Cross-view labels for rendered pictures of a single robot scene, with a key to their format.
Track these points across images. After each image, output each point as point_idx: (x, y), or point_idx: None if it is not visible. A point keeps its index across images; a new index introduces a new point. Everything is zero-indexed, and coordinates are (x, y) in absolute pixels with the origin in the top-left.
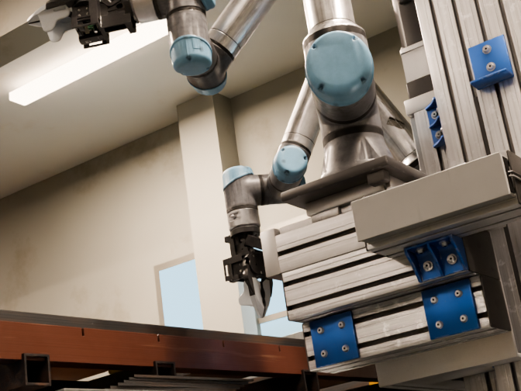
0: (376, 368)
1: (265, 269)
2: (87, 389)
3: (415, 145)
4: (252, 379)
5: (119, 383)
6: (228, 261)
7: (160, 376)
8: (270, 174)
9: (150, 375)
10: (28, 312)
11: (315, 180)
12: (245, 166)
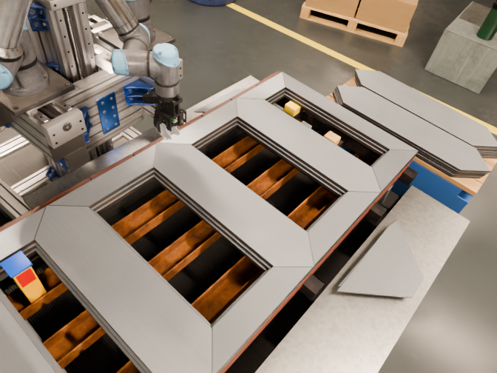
0: (143, 112)
1: (182, 75)
2: (245, 78)
3: (85, 18)
4: (194, 111)
5: (239, 89)
6: (183, 110)
7: (228, 93)
8: (148, 46)
9: (231, 91)
10: (273, 77)
11: (162, 31)
12: (160, 44)
